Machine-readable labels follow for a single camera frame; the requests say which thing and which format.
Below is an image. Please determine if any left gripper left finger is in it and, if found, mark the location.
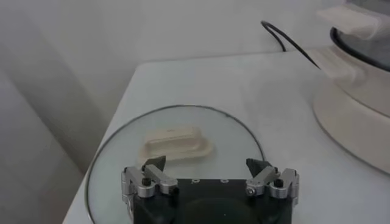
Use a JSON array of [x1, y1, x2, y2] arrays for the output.
[[121, 155, 179, 198]]

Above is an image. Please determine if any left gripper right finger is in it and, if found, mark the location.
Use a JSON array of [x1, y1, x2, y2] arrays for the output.
[[246, 158, 300, 199]]

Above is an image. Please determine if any glass lid with cream handle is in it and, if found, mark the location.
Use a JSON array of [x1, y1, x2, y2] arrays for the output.
[[85, 105, 266, 224]]

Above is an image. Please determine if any cream electric cooker base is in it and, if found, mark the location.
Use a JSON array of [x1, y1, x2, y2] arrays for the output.
[[307, 45, 390, 176]]

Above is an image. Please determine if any black cooker power cord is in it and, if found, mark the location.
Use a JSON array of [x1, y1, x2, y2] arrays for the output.
[[260, 20, 321, 70]]

